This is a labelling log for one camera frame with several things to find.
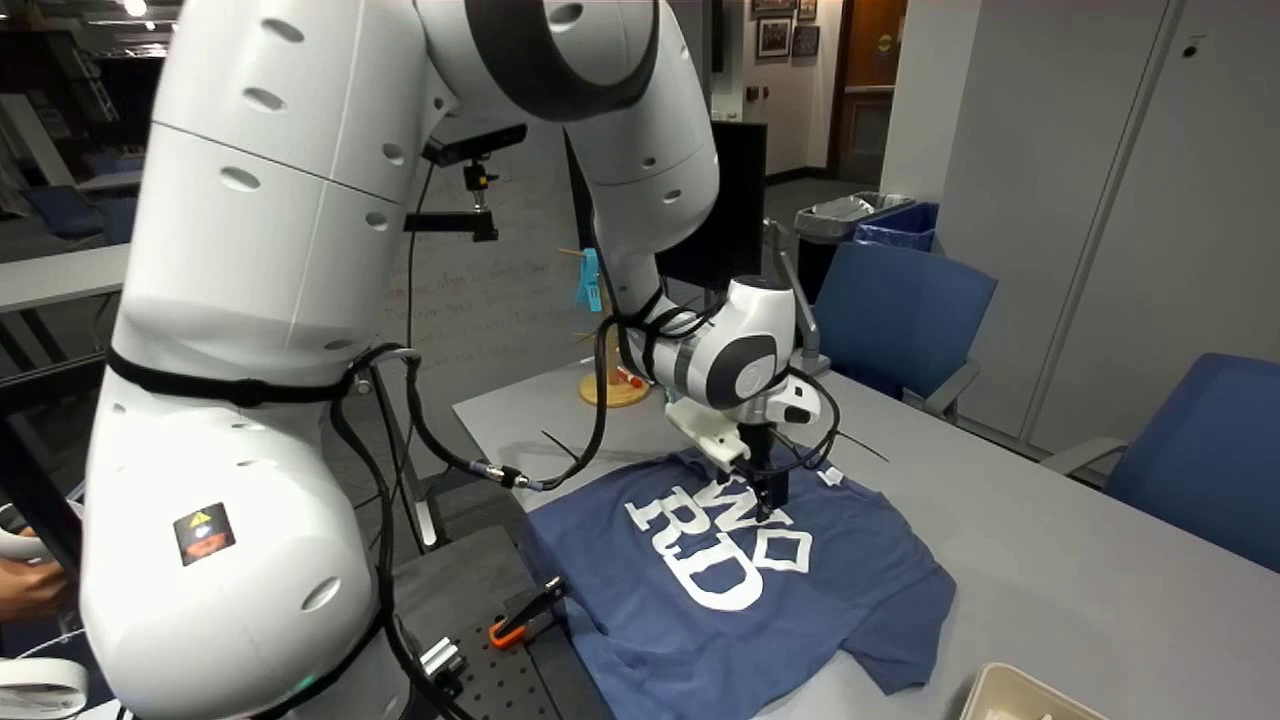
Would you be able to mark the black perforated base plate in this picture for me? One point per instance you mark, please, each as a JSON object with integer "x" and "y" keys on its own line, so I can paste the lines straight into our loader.
{"x": 453, "y": 575}

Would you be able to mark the grey metal stand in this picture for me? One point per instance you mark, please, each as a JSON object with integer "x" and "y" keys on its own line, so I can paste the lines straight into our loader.
{"x": 785, "y": 266}

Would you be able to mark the light blue tag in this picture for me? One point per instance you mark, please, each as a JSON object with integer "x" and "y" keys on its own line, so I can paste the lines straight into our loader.
{"x": 591, "y": 280}

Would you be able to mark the white background table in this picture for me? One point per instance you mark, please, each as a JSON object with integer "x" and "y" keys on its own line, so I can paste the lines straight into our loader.
{"x": 55, "y": 280}

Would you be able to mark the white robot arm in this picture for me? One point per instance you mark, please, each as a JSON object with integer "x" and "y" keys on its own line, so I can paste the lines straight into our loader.
{"x": 267, "y": 201}

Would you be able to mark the blue trash bin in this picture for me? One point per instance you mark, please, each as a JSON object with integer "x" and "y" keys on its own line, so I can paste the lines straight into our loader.
{"x": 902, "y": 226}

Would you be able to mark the beige plastic tray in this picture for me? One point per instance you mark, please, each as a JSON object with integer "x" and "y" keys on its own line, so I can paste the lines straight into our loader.
{"x": 1021, "y": 695}

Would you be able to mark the silver metal connector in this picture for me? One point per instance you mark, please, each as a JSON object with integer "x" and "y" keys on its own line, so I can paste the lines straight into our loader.
{"x": 443, "y": 657}

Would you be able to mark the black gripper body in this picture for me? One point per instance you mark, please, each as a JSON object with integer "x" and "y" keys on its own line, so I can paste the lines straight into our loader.
{"x": 763, "y": 444}

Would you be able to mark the blue printed t-shirt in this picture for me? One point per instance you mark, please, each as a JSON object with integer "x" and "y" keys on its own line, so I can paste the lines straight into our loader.
{"x": 827, "y": 586}

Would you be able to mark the white rounded object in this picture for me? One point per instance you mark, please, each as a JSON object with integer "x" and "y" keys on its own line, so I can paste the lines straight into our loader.
{"x": 35, "y": 695}

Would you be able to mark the grey trash bin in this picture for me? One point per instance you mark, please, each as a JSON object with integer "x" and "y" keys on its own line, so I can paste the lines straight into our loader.
{"x": 832, "y": 220}

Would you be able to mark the framed wall picture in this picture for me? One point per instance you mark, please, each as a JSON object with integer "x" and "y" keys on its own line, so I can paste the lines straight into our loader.
{"x": 806, "y": 38}
{"x": 775, "y": 38}

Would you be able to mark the blue office chair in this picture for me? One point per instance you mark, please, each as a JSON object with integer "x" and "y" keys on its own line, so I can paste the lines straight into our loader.
{"x": 1202, "y": 455}
{"x": 902, "y": 313}

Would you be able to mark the grey metal cabinet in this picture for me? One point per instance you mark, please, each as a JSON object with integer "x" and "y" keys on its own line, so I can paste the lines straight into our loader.
{"x": 1133, "y": 201}

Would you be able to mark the person hand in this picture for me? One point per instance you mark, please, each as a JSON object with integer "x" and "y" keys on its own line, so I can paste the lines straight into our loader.
{"x": 25, "y": 594}

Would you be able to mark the black camera on boom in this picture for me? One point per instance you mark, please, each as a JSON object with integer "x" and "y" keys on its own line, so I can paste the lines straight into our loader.
{"x": 475, "y": 142}

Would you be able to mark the brown door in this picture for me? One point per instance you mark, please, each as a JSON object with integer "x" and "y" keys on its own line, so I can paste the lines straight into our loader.
{"x": 875, "y": 40}

